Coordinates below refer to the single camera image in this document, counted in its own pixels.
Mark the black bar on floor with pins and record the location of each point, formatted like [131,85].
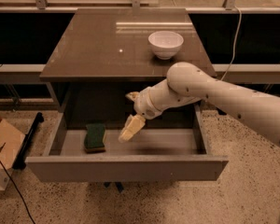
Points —
[19,163]

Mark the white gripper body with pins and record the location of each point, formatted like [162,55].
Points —
[144,104]

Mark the cardboard box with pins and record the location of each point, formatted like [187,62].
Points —
[10,144]

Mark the grey cabinet with counter top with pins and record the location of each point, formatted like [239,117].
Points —
[104,53]

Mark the white ceramic bowl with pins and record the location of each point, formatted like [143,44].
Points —
[165,44]

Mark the grey open top drawer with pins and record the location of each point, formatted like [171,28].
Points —
[172,147]

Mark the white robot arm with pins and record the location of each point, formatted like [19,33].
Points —
[186,84]

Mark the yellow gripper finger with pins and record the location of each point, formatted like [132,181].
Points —
[132,126]
[132,95]

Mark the green and yellow sponge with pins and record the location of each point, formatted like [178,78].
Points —
[94,140]

